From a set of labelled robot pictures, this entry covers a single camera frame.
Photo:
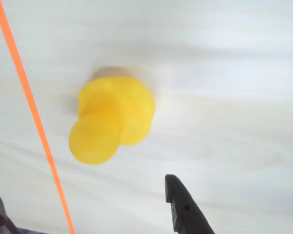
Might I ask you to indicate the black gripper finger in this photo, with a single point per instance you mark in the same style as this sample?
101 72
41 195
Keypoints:
0 217
185 209

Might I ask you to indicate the yellow rubber duck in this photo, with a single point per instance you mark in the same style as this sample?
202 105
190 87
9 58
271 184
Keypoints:
112 117

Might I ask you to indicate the orange tape line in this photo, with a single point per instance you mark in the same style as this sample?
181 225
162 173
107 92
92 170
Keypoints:
34 114

